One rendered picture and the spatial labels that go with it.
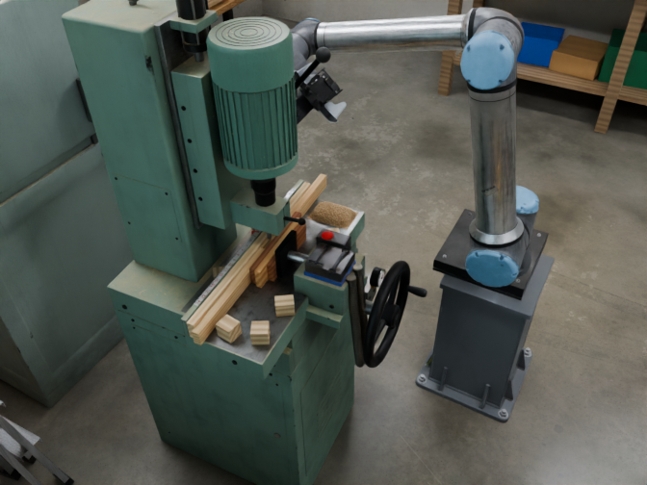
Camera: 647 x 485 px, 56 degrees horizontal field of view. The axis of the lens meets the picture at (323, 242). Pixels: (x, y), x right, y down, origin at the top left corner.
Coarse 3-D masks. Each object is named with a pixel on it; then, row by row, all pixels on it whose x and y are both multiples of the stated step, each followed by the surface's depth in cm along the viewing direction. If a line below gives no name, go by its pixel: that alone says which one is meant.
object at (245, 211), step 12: (240, 192) 156; (252, 192) 156; (240, 204) 153; (252, 204) 153; (276, 204) 153; (288, 204) 154; (240, 216) 156; (252, 216) 153; (264, 216) 152; (276, 216) 150; (288, 216) 156; (264, 228) 154; (276, 228) 152
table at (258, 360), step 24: (360, 216) 175; (312, 240) 168; (264, 288) 154; (288, 288) 154; (240, 312) 148; (264, 312) 148; (312, 312) 152; (216, 336) 143; (240, 336) 143; (288, 336) 147; (216, 360) 144; (240, 360) 140; (264, 360) 138
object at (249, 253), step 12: (300, 192) 176; (264, 240) 161; (252, 252) 157; (240, 264) 154; (228, 276) 151; (216, 288) 148; (216, 300) 146; (204, 312) 142; (192, 324) 139; (192, 336) 142
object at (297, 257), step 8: (296, 232) 156; (288, 240) 154; (296, 240) 158; (280, 248) 151; (288, 248) 155; (296, 248) 159; (280, 256) 152; (288, 256) 155; (296, 256) 154; (304, 256) 154; (280, 264) 153; (288, 264) 158; (280, 272) 155
